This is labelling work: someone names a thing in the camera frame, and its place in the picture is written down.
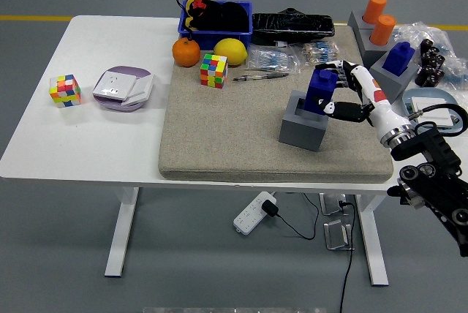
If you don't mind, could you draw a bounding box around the blue plastic bin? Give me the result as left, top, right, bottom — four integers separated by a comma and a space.
177, 0, 254, 52

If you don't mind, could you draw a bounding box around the black round pouch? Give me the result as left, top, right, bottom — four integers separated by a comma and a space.
218, 1, 250, 32

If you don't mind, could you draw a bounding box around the bag of blue resistors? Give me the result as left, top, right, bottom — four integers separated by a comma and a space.
244, 44, 303, 75

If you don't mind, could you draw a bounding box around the yellow lemon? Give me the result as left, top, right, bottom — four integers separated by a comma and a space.
213, 37, 249, 67

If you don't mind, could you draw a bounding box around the black yellow strapped pouch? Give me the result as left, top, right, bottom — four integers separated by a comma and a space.
171, 0, 221, 34

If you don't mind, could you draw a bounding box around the black wrapped long object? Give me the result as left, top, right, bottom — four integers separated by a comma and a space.
250, 7, 336, 46

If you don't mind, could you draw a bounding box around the black adapter cable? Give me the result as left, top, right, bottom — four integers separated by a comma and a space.
274, 192, 321, 241

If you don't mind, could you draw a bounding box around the light blue plate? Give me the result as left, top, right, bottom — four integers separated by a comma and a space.
401, 88, 466, 135

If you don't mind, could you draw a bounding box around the white wall switch panel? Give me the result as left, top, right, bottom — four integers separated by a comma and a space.
120, 73, 154, 106
411, 96, 454, 128

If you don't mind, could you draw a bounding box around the bag of brown resistors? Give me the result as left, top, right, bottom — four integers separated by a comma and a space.
288, 40, 343, 67

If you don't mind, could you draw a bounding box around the multicoloured magic cube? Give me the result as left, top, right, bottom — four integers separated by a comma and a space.
49, 73, 82, 109
199, 53, 229, 90

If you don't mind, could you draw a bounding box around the grey cube seal holder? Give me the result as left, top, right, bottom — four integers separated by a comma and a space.
369, 51, 420, 105
278, 89, 330, 152
347, 10, 377, 32
353, 23, 398, 72

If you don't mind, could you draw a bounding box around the orange fruit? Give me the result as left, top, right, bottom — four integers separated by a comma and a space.
172, 37, 202, 68

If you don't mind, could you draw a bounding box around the black plug adapter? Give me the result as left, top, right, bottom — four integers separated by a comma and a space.
261, 199, 279, 217

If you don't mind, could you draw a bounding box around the orange cylinder seal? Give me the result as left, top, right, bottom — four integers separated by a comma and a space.
362, 0, 388, 25
369, 14, 397, 46

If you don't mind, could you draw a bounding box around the white power strip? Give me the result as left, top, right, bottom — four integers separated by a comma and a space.
233, 191, 277, 235

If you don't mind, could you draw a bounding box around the white table leg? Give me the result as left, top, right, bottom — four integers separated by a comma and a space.
355, 192, 390, 287
104, 185, 140, 278

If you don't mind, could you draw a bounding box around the white wall socket panel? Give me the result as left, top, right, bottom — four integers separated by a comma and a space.
92, 71, 138, 101

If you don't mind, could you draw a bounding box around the grey-brown mat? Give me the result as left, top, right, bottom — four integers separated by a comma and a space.
157, 24, 395, 184

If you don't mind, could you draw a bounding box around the black dotted knobs bundle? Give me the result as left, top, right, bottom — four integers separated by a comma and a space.
415, 38, 446, 88

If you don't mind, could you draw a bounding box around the black power cable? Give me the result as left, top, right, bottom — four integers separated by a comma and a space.
338, 199, 358, 313

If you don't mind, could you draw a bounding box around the transparent black pen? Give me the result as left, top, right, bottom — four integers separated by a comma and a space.
233, 71, 290, 83

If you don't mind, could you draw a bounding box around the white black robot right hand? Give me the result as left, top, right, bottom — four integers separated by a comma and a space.
314, 59, 412, 142

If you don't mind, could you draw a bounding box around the clear plastic bag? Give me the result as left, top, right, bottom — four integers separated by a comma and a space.
393, 22, 468, 91

